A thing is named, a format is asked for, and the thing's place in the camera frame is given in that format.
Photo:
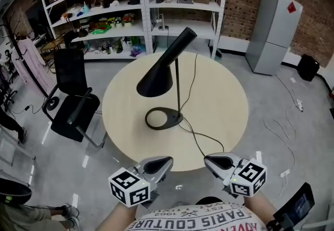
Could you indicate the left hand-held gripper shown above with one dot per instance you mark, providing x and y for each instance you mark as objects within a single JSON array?
[{"x": 128, "y": 188}]

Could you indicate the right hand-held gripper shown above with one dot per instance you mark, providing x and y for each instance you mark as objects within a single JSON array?
[{"x": 248, "y": 180}]

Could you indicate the black desk lamp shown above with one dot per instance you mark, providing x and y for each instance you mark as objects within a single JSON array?
[{"x": 156, "y": 81}]

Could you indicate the person's left forearm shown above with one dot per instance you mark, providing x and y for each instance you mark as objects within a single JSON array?
[{"x": 117, "y": 218}]

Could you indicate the person's right forearm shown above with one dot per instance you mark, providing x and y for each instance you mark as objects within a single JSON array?
[{"x": 259, "y": 209}]

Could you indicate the small black lamp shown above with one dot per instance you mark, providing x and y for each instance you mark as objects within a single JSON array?
[{"x": 83, "y": 33}]

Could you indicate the person's printed white shirt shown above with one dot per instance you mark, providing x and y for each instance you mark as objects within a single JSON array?
[{"x": 198, "y": 220}]

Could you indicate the white power adapter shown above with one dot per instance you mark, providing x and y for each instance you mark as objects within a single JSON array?
[{"x": 285, "y": 173}]

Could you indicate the black screen device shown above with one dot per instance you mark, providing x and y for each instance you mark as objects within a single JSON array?
[{"x": 297, "y": 205}]

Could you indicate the white power strip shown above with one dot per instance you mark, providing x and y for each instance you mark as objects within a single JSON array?
[{"x": 299, "y": 104}]

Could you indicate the purple cloth bundle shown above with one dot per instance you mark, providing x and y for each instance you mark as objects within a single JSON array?
[{"x": 136, "y": 51}]

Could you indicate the black office chair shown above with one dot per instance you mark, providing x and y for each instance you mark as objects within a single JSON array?
[{"x": 70, "y": 86}]

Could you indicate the black box speaker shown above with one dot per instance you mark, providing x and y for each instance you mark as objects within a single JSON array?
[{"x": 308, "y": 67}]

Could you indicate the silver round-base stand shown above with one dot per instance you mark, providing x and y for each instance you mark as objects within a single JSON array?
[{"x": 163, "y": 27}]

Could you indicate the grey refrigerator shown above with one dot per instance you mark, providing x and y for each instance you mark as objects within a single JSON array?
[{"x": 274, "y": 34}]

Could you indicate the potted flowers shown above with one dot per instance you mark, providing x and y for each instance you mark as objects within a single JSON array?
[
  {"x": 128, "y": 20},
  {"x": 111, "y": 21},
  {"x": 119, "y": 21}
]

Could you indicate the wooden chair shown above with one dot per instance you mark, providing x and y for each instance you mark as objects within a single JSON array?
[{"x": 52, "y": 45}]

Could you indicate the pink hanging garment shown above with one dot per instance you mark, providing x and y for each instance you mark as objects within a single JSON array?
[{"x": 32, "y": 65}]

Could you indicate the wooden tray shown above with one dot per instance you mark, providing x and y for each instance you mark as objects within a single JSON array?
[{"x": 202, "y": 0}]

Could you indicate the white teapot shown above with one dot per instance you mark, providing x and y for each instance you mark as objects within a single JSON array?
[{"x": 114, "y": 3}]

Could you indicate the red diamond sticker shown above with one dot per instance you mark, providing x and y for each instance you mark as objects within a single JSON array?
[{"x": 292, "y": 7}]

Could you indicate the teal spray bottle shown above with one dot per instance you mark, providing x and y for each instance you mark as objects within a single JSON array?
[{"x": 86, "y": 8}]

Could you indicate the black coat rack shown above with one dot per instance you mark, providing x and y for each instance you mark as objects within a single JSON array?
[{"x": 15, "y": 41}]

